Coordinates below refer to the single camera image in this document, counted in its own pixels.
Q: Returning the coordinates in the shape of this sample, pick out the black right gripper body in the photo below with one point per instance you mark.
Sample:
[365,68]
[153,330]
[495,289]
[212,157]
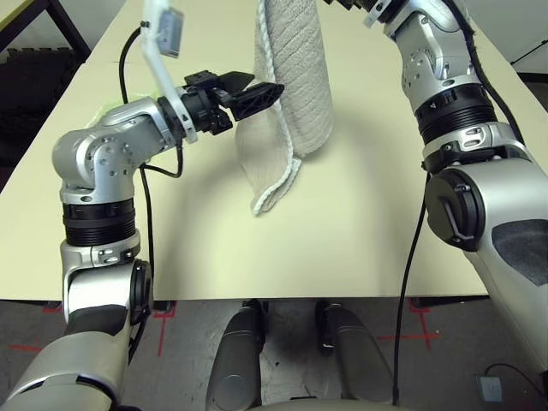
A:
[355,4]

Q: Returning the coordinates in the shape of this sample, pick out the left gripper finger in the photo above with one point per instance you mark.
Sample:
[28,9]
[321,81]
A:
[257,100]
[235,82]

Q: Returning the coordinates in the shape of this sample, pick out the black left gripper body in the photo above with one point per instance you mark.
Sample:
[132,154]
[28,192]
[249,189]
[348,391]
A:
[203,107]

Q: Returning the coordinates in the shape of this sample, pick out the beige towel white trim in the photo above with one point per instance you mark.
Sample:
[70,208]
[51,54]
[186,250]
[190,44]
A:
[299,85]

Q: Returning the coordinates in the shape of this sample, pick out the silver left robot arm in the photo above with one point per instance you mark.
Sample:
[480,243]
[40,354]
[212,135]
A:
[98,158]

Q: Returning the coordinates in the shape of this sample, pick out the green folded towel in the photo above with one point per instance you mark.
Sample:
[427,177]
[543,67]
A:
[109,107]

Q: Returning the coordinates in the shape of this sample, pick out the black foam floor mat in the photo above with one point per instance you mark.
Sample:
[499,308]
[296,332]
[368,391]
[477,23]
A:
[30,94]

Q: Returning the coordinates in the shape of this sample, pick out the red floor tape mark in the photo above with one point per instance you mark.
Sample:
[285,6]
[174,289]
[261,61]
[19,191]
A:
[25,347]
[424,337]
[161,338]

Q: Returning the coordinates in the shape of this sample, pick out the grey robot right leg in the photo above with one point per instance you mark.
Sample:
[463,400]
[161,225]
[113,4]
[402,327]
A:
[359,351]

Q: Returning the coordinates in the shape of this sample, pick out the beige robot torso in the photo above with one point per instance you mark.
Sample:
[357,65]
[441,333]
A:
[325,406]

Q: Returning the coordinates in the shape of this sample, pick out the grey power adapter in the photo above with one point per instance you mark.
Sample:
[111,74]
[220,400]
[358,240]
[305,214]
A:
[488,388]

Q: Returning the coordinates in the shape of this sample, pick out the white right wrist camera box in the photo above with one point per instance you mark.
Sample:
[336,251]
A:
[377,15]

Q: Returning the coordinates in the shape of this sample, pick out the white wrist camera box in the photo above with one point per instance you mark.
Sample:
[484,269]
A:
[169,30]
[377,15]

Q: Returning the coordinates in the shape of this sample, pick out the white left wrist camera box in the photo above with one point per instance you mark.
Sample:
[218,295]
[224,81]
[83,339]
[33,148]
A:
[169,30]

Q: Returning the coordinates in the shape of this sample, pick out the black metal frame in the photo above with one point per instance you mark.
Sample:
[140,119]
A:
[68,27]

